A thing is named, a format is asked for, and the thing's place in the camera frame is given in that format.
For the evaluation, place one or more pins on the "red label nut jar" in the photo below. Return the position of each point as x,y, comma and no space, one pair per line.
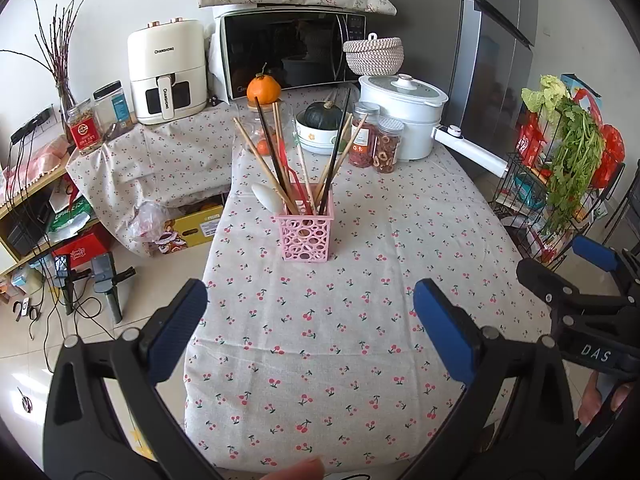
85,132

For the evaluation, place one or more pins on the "black door microwave oven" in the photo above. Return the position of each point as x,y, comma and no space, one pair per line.
290,45

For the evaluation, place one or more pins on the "person's left hand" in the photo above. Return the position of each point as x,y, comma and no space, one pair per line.
305,470

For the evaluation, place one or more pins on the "blue and yellow box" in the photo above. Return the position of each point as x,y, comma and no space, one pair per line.
582,90

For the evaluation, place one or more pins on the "grey refrigerator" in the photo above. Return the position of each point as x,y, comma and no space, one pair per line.
495,50

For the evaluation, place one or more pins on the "green leafy herbs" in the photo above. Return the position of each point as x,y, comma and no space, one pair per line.
575,150

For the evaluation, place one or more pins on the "wooden shelf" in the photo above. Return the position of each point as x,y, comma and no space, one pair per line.
35,191

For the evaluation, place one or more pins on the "white electric cooking pot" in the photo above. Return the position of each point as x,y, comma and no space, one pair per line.
400,120

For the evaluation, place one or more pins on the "blue label black lid jar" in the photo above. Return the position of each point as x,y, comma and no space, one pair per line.
115,107

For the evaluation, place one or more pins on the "red plastic bag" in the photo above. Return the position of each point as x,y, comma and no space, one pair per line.
610,155

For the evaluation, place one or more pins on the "pink utensil holder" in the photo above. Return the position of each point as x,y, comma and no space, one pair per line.
302,240

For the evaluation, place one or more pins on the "white cloth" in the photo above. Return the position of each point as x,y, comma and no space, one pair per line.
212,60

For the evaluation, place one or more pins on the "red snack packet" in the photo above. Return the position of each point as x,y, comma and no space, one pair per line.
530,137

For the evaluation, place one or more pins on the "glass jar with wooden lid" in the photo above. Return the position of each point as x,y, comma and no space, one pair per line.
252,125

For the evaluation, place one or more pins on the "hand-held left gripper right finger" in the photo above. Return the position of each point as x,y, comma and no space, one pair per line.
445,330

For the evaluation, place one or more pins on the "large orange with stem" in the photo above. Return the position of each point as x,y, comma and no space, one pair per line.
263,89

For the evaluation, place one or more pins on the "red plastic spoon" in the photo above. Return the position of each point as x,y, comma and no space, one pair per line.
300,190

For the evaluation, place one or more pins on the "cream air fryer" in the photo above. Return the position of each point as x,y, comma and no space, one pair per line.
165,60

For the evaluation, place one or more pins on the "bare dry branches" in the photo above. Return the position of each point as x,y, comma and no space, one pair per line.
61,72

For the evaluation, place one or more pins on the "green and white bag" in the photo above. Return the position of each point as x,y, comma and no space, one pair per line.
70,217

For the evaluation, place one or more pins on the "pink packet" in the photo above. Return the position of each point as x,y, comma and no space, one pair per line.
50,152

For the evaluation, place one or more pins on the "white spoon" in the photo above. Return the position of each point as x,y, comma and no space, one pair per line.
267,196

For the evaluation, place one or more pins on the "clear plastic bag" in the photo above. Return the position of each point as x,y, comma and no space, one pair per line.
147,220

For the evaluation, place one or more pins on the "black power strip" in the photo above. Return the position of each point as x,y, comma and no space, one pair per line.
30,129

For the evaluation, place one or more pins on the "black chopstick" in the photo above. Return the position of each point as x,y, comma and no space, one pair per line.
333,160

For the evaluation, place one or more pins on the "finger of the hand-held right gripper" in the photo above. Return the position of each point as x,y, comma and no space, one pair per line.
595,254
545,280

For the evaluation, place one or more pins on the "dried chili jar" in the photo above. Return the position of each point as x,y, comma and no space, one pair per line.
362,152

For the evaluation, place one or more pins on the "dark green squash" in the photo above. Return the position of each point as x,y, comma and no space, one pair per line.
322,115

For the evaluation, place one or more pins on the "cherry print tablecloth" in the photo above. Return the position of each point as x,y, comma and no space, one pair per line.
165,160
325,335

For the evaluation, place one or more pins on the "small orange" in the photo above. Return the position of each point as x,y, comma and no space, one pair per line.
264,148

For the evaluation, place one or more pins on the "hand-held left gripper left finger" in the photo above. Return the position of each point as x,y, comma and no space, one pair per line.
177,330

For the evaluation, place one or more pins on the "red box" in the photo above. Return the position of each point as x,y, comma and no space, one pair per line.
80,250

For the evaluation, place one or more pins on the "white flowered bowl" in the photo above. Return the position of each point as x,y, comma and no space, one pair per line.
312,137

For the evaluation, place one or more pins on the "dried fruit rings jar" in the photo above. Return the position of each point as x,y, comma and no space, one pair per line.
387,150

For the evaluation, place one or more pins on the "glass vase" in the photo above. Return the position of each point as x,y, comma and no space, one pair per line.
67,102

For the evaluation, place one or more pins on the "person's right hand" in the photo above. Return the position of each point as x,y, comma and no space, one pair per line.
592,400

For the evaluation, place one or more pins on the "woven lidded basket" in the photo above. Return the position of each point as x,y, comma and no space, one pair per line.
372,57

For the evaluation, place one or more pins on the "yellow cardboard box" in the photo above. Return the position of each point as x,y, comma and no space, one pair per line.
195,222

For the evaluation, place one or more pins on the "napa cabbage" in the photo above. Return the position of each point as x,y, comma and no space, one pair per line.
542,92

